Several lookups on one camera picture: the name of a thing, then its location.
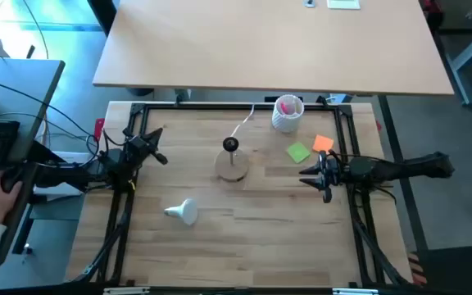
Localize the silver metal bracket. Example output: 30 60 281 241
103 286 151 295
332 288 380 295

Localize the white textured cup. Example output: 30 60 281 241
271 93 305 134

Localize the orange sticky note pad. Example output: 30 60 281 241
311 134 335 154

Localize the red tag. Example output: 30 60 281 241
93 117 106 143

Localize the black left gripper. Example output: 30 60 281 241
121 128 169 166

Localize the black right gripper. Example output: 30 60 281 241
299 149 346 205

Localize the black cable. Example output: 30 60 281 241
0 75 100 165

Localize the white paper sheet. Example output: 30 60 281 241
34 150 94 197

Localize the green sticky note pad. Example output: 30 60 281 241
286 141 311 164

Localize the wooden base lamp black socket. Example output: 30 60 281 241
213 137 250 183

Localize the white reflector lightbulb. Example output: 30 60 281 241
163 198 199 226

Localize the dark grey desk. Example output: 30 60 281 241
0 58 66 267

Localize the light wood desk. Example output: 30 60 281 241
92 0 455 96

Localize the white paper card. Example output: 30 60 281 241
326 0 361 11

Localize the black orange striped case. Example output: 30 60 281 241
407 245 472 288

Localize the white lamp cable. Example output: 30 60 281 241
229 102 256 139

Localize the black aluminium table frame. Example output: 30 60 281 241
74 100 411 288

